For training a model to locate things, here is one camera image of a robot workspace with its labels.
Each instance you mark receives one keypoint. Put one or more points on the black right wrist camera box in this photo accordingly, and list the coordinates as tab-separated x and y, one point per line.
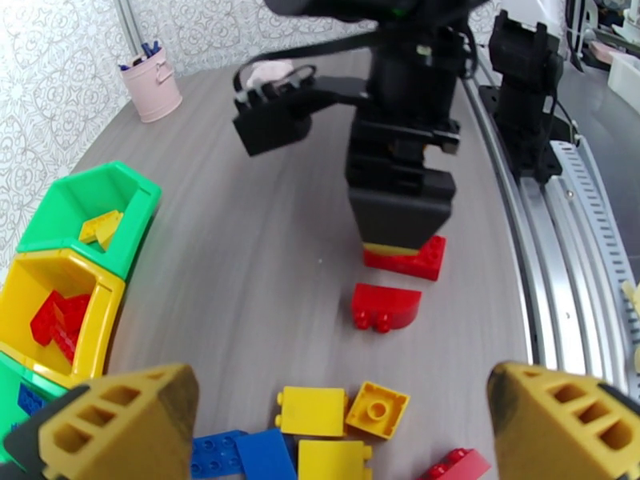
270	123

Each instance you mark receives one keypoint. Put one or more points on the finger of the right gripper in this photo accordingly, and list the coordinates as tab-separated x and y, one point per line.
400	213

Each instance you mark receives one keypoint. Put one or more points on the red arched lego brick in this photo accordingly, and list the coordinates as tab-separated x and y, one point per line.
385	303

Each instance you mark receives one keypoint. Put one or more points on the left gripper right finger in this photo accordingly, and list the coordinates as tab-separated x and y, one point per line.
560	428

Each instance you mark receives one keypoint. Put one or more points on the white plastic box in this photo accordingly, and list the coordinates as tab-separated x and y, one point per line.
625	81

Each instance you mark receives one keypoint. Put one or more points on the small red lego brick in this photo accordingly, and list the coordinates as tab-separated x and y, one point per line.
455	466

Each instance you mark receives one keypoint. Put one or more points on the yellow plastic bin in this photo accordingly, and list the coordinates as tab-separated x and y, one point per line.
107	313

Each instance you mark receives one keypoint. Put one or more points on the pink plush toy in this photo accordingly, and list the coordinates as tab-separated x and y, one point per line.
272	71

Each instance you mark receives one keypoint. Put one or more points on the dark blue pen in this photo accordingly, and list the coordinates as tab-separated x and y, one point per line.
131	64
150	48

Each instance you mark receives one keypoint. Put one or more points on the blue sloped lego brick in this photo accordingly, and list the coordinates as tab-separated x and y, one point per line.
265	456

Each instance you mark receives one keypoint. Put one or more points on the blue lego plate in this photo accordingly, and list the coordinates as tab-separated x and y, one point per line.
217	456

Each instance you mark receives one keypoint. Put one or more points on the long red lego brick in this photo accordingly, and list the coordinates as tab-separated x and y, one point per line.
425	263

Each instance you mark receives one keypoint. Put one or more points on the yellow square lego brick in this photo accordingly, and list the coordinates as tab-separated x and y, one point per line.
377	411

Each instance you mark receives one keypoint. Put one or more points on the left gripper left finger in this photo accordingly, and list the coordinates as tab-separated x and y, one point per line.
125	423

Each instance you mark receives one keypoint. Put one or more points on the pink pen cup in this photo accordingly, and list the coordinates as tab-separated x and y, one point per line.
152	93

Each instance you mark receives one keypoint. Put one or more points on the green plastic bin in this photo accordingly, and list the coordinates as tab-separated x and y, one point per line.
65	213
10	388

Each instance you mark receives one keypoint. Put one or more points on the long aluminium mounting rail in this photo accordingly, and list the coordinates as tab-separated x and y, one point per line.
535	273

